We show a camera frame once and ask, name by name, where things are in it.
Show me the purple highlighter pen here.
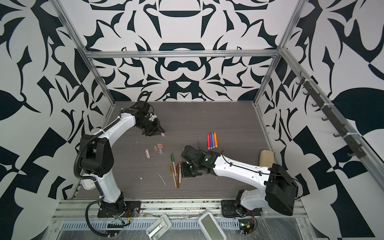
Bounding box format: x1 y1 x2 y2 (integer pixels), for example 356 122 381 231
209 132 213 150

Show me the white handheld device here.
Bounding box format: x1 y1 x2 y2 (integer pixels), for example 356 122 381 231
146 214 173 240

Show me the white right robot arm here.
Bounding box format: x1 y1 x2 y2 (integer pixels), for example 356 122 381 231
181 145 298 216

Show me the grey screen device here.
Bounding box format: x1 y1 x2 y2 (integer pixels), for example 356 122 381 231
198 211 227 240

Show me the black corrugated cable conduit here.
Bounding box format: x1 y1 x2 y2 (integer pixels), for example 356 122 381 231
73 90 152 238

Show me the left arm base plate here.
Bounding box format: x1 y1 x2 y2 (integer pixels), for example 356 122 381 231
97 201 142 218

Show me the brown marker pen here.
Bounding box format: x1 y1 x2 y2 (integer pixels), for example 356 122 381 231
175 164 180 189

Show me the blue highlighter pen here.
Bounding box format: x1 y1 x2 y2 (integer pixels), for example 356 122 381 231
212 132 215 149

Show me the small circuit board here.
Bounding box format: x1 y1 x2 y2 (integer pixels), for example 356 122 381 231
239 217 258 235

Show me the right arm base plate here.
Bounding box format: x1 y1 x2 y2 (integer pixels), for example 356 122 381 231
221 200 249 218

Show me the beige sponge block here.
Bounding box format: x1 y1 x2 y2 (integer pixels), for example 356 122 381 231
259 150 275 168

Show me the tan marker pen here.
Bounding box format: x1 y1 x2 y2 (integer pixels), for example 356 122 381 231
170 163 178 188

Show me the pink highlighter pen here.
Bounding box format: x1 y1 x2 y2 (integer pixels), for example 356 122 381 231
207 133 211 150

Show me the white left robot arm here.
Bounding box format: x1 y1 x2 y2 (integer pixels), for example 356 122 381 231
73 101 165 204

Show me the orange highlighter pen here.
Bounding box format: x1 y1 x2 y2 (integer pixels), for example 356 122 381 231
213 132 218 148

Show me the black wall hook rail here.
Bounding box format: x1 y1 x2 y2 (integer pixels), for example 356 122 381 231
297 72 367 159

